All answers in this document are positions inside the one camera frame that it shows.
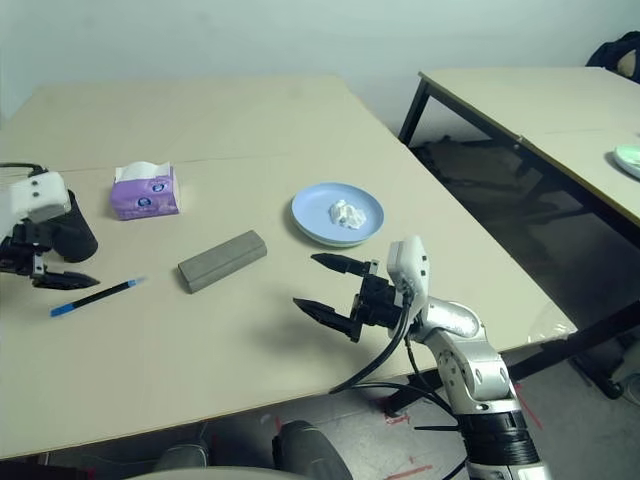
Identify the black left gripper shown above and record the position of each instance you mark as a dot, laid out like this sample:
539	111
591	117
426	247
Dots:
20	247

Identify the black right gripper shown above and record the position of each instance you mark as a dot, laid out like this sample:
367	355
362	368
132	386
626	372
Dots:
377	300

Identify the black pen blue cap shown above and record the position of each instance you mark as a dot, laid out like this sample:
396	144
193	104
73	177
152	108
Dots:
95	297

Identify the white tissue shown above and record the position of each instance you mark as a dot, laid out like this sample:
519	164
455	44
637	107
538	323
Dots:
347	215

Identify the blue plate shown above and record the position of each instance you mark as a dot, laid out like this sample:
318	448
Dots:
315	210

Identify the grey glasses case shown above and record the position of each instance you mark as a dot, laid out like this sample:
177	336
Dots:
220	262

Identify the black plastic cup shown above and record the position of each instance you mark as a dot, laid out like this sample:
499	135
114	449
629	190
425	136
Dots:
80	240

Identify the purple tissue box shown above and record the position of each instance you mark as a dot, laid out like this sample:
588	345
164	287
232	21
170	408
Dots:
145	200

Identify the dark right robot leg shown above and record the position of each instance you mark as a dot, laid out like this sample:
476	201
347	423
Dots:
312	450

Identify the grey left robot leg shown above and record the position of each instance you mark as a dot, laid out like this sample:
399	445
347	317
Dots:
182	456

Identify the grey robot torso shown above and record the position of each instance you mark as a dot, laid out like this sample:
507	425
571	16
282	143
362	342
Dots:
210	474

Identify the beige side table black legs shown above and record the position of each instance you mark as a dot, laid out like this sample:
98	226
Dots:
525	100

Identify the green plate with white scrap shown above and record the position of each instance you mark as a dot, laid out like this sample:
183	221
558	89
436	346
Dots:
627	157

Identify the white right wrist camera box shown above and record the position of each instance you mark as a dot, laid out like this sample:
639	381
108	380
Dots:
407	265

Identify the black table frame bar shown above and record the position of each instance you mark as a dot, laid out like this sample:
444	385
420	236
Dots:
590	335

